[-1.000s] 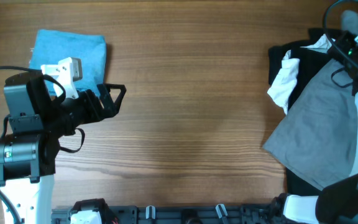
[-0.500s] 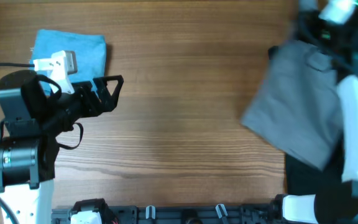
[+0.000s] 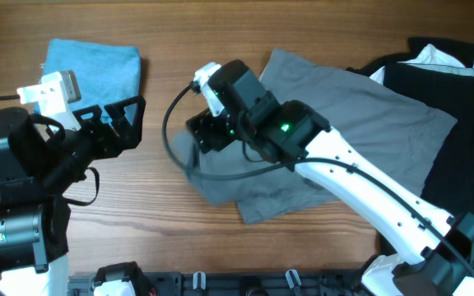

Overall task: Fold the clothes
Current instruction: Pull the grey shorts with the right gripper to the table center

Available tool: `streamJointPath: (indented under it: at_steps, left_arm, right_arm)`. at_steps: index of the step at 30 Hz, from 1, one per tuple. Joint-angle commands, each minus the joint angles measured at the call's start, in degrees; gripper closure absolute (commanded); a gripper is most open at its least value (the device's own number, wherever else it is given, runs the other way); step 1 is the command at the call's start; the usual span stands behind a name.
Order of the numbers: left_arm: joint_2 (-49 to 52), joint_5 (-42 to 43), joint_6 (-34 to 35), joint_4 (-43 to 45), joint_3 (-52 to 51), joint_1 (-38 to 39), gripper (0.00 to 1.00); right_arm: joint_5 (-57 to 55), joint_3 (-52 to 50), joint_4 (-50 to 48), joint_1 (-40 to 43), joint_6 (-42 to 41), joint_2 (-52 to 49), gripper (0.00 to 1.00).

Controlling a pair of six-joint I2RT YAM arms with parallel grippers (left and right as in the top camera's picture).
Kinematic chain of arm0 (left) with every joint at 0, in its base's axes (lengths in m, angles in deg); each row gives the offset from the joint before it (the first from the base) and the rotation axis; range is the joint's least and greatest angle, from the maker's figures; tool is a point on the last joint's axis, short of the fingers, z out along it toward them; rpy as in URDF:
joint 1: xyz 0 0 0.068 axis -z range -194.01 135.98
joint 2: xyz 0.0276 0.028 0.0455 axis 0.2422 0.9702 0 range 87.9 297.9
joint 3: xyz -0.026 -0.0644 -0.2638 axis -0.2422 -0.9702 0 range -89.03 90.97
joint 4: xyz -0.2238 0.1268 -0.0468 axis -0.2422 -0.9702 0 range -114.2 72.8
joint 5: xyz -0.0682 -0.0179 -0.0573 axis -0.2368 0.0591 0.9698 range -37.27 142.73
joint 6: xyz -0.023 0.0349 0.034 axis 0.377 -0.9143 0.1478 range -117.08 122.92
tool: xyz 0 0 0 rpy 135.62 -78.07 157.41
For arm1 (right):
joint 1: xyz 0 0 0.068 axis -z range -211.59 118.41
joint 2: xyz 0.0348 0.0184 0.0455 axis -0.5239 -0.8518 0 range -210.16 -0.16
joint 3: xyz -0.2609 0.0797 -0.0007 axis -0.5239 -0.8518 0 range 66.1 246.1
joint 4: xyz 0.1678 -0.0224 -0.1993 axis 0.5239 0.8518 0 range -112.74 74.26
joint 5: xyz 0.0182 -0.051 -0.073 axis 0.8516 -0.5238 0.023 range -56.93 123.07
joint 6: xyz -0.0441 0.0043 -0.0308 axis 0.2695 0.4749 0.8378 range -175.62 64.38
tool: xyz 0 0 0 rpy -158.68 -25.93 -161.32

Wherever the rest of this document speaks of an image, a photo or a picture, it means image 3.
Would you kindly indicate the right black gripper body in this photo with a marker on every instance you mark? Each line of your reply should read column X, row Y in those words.
column 220, row 131

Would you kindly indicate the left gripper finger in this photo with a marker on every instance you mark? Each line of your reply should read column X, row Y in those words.
column 89, row 115
column 127, row 117

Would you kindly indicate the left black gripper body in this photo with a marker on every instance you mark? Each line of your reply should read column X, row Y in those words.
column 80, row 149

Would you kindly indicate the grey shorts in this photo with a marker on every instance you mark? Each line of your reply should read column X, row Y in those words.
column 399, row 135

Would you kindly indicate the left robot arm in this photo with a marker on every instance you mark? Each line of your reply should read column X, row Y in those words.
column 39, row 160

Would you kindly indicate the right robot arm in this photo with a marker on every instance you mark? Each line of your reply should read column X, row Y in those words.
column 433, row 250

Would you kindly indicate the folded blue denim garment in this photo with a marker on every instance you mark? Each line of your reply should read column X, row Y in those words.
column 105, row 74

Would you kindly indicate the white garment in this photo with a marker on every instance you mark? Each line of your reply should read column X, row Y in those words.
column 429, row 58

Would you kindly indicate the black garment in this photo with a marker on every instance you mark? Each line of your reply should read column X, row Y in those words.
column 450, row 182

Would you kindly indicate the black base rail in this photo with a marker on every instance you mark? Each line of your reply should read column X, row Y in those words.
column 291, row 282

